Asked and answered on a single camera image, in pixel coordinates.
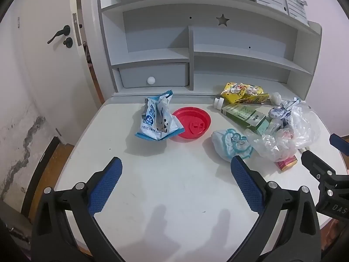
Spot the white crumpled tissue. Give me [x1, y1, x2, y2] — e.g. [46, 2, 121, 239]
[270, 92, 282, 106]

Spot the blue white snack bag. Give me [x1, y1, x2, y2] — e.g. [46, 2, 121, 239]
[135, 90, 185, 141]

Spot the white door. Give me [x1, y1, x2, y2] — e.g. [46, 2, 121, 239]
[0, 0, 104, 208]

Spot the white blue crumpled wrapper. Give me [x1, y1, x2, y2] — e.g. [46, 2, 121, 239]
[211, 128, 253, 162]

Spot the red plastic lid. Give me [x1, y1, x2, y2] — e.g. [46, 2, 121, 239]
[171, 107, 211, 143]

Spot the clear plastic bag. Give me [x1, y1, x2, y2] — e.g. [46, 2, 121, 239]
[244, 107, 320, 163]

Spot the pink yellow small box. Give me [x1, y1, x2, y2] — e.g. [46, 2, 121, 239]
[276, 155, 298, 172]

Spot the grey desk hutch shelf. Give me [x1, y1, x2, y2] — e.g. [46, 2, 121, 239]
[98, 0, 322, 99]

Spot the yellow snack bag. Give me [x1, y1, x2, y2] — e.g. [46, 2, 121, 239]
[221, 82, 269, 104]

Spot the grey drawer white knob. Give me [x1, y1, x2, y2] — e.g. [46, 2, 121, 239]
[119, 63, 189, 88]

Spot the green carton box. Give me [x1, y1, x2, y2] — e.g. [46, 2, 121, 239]
[221, 103, 269, 135]

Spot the black door handle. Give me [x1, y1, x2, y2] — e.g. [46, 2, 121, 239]
[47, 25, 71, 44]

